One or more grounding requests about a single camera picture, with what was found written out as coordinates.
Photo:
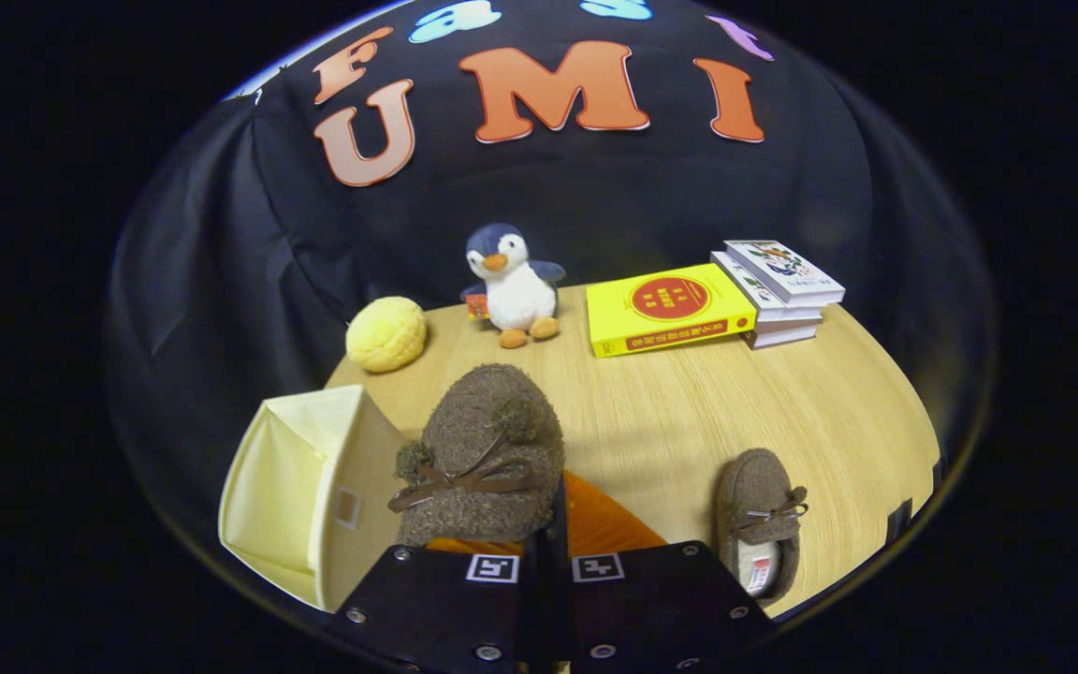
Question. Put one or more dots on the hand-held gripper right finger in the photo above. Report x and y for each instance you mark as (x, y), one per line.
(558, 562)

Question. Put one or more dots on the beige fabric storage box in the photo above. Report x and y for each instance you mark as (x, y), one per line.
(277, 487)

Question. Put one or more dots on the brown fuzzy slipper shoe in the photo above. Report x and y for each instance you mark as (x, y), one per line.
(478, 421)
(754, 487)

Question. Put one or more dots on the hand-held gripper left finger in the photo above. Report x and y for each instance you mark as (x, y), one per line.
(436, 608)

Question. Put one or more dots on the yellow book red circle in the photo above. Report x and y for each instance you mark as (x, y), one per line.
(665, 304)

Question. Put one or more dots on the penguin plush toy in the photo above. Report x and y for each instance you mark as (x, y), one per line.
(516, 290)

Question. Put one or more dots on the yellow bun plush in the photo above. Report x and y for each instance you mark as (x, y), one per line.
(386, 333)

